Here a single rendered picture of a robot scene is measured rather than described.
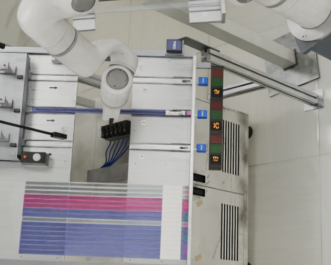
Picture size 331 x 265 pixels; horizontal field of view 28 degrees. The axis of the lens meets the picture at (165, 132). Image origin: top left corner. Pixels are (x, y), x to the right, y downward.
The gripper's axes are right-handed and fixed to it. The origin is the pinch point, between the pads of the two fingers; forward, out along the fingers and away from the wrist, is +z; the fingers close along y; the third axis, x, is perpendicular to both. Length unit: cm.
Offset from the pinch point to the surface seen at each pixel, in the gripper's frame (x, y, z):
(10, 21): -57, -104, 178
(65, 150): -13.4, 12.9, 3.2
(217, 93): 33.4, -7.6, -3.6
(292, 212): 76, 21, 50
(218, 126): 33.8, 3.6, -3.7
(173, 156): 20.3, 13.9, -2.4
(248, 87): 52, -22, 28
